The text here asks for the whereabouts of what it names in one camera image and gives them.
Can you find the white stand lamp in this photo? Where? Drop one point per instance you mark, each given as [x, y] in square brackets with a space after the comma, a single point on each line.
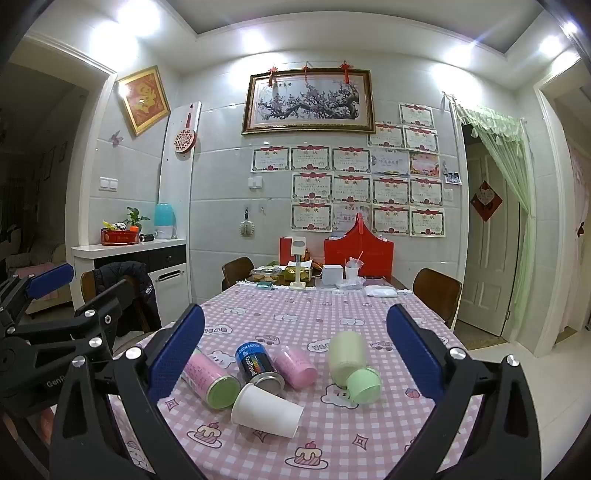
[299, 247]

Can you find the framed red and gold picture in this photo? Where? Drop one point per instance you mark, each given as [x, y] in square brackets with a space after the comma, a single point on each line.
[144, 100]

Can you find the white wall socket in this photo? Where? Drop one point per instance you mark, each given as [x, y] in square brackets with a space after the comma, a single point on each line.
[255, 182]

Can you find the small green cup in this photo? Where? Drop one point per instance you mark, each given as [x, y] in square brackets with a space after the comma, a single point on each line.
[365, 386]

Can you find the wooden chair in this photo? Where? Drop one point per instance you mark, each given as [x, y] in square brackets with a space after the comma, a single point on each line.
[436, 290]
[86, 286]
[236, 272]

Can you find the tall light green cup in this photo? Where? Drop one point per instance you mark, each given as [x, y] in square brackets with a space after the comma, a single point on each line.
[346, 355]

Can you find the food container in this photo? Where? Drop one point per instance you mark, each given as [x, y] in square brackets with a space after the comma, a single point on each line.
[265, 274]

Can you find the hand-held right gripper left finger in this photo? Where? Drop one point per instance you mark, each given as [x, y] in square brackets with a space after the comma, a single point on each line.
[178, 355]

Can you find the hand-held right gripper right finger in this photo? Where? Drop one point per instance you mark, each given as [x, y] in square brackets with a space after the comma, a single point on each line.
[415, 355]

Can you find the white door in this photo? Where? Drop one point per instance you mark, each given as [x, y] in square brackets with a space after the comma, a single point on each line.
[485, 277]

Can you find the green door curtain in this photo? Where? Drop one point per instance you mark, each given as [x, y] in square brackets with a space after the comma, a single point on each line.
[519, 184]

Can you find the red diamond door decoration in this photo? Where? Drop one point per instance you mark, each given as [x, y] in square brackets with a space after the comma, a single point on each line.
[486, 201]

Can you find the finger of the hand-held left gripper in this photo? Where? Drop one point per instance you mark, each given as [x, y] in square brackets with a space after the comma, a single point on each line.
[48, 279]
[108, 302]

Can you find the white plastic pack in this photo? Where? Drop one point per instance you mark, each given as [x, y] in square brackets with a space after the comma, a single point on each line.
[381, 291]

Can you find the red gift bag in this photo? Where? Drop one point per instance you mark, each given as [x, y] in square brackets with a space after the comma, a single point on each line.
[364, 249]

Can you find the yellow food pack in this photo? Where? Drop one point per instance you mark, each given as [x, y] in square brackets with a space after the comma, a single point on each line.
[292, 274]

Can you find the white board panel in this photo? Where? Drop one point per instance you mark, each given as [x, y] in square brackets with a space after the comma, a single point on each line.
[178, 184]

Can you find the pink checked tablecloth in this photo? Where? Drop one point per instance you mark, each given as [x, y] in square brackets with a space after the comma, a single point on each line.
[323, 323]

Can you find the white cup with straws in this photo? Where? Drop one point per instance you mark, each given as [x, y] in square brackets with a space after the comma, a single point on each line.
[352, 273]

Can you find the small potted plant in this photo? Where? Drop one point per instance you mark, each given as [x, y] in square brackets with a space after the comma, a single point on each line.
[135, 218]

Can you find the purple butterfly wall sticker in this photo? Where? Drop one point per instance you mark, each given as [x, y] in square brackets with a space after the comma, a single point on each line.
[116, 138]

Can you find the white light switch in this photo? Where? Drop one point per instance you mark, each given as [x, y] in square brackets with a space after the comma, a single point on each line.
[108, 184]

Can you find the sofa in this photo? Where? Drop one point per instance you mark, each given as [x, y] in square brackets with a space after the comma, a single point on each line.
[41, 258]

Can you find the wall of award certificates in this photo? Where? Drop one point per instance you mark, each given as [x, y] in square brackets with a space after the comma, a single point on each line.
[353, 182]

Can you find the blue and white humidifier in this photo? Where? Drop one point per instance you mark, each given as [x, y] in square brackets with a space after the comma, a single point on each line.
[165, 219]

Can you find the black jacket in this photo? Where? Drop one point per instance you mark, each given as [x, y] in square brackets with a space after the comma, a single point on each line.
[131, 281]

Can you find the white paper cup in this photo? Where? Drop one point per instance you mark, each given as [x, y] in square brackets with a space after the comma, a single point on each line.
[270, 410]

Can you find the small photo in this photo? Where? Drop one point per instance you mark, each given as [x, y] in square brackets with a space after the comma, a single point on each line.
[452, 178]

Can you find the green card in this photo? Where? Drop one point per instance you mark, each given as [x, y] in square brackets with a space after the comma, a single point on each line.
[265, 285]

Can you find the round red hanging ornament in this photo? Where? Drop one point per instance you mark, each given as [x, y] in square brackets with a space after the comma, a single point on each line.
[185, 141]

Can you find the dark blue can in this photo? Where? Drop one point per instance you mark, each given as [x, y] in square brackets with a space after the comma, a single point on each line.
[254, 364]

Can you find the red knot tassel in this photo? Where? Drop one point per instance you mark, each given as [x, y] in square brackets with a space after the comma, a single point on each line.
[274, 70]
[345, 70]
[307, 70]

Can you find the hanging brush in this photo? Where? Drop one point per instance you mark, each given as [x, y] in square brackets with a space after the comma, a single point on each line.
[247, 227]

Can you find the red box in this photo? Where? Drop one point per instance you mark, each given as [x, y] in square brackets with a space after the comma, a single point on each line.
[285, 249]

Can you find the pink can with green base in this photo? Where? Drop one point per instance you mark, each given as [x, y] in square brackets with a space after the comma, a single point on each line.
[207, 376]

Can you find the round red tin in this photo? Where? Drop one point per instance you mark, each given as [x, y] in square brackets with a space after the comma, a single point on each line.
[119, 237]

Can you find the framed plum blossom painting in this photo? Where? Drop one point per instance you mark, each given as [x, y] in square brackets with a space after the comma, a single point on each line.
[307, 101]

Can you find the pink cup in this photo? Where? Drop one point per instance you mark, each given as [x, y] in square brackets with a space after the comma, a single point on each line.
[298, 367]

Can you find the small white box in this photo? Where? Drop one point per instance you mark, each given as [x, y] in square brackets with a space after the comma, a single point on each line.
[332, 274]

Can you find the white and black cabinet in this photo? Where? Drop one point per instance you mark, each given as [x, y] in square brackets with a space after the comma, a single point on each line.
[171, 277]

